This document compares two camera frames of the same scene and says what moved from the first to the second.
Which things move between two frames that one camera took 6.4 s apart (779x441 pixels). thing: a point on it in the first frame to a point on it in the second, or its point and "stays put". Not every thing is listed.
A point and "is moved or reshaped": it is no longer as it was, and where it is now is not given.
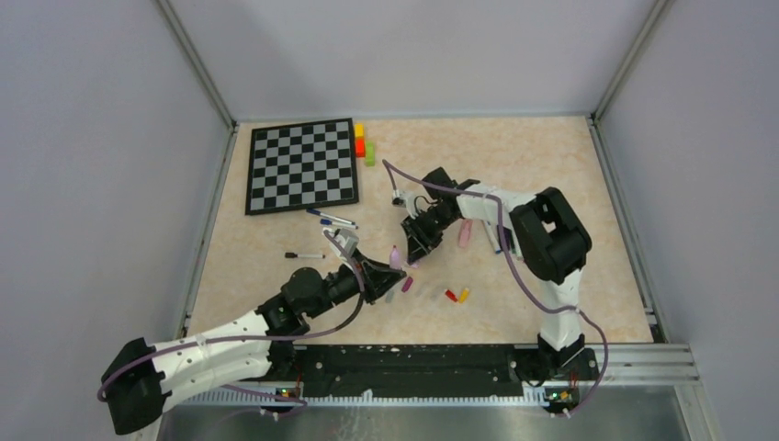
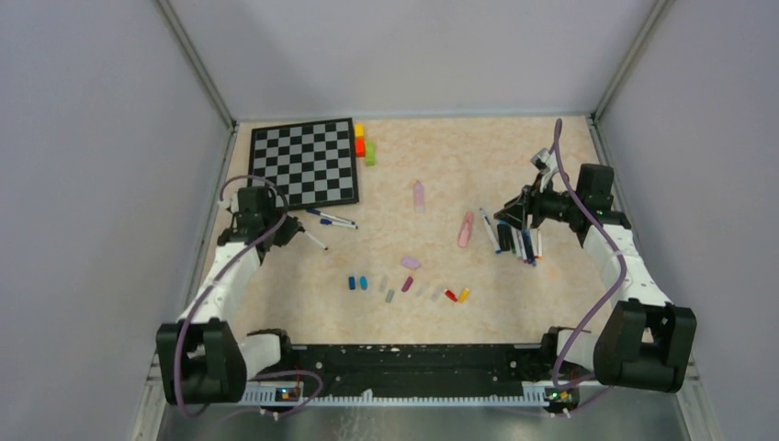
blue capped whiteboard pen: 330,216 stays put
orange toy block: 360,147 stays put
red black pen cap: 452,296 stays put
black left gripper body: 370,288 to 286,232
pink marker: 394,258 is moved or reshaped
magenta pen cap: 407,285 stays put
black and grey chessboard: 301,166 stays put
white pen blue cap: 492,237 stays put
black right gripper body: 427,228 to 544,205
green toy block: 370,153 stays put
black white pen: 289,254 to 316,241
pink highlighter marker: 467,227 stays put
